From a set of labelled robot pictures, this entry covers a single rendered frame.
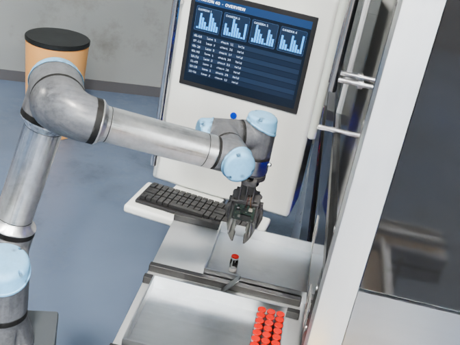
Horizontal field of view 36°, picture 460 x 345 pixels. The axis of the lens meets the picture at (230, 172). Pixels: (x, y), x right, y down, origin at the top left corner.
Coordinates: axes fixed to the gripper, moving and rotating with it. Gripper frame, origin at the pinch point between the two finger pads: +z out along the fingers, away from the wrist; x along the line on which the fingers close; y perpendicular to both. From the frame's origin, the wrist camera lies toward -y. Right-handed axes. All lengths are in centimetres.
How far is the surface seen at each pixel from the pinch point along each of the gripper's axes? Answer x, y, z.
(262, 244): 6.4, -16.3, 10.4
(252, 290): 6.7, 10.1, 8.8
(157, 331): -12.3, 32.8, 10.2
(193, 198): -19, -44, 16
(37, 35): -155, -241, 37
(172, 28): -35, -50, -37
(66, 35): -142, -253, 37
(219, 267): -3.4, 0.8, 10.4
